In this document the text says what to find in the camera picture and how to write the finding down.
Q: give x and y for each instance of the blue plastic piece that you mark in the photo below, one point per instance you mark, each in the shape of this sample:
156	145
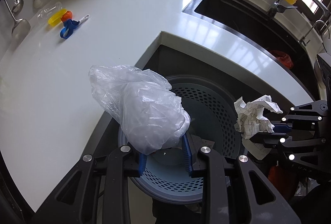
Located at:
67	30

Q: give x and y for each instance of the orange plastic bag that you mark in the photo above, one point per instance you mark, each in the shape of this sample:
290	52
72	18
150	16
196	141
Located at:
275	176

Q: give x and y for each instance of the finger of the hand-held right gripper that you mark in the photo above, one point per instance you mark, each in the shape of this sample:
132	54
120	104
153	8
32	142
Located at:
274	140
305	113

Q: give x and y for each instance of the small steel faucet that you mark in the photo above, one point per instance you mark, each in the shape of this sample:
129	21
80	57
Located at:
316	23

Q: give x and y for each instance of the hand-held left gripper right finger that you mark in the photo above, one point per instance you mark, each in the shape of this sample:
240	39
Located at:
187	159

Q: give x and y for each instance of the steel sink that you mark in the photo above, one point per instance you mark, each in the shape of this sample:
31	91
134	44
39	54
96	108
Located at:
245	14

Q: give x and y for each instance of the white paper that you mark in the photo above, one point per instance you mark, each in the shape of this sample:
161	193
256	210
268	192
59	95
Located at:
254	115

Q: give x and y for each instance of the clear plastic bag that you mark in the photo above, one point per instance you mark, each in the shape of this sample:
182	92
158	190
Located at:
144	115

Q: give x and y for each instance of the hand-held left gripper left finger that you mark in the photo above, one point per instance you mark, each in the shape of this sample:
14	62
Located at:
142	166

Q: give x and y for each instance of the grey perforated waste bin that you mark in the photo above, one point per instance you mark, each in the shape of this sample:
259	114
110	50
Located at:
206	110

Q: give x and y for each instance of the red plastic bag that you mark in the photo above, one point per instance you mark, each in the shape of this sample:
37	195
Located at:
283	57

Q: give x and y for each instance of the yellow plastic lid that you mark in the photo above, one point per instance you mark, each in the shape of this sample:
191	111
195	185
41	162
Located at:
53	20

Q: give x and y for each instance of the small white plastic stick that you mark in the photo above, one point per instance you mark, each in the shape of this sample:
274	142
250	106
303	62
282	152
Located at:
83	18

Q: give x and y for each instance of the orange plastic piece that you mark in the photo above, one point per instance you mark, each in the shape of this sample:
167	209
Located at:
66	16

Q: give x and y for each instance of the hanging metal ladles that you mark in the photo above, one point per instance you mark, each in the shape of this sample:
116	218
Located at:
20	29

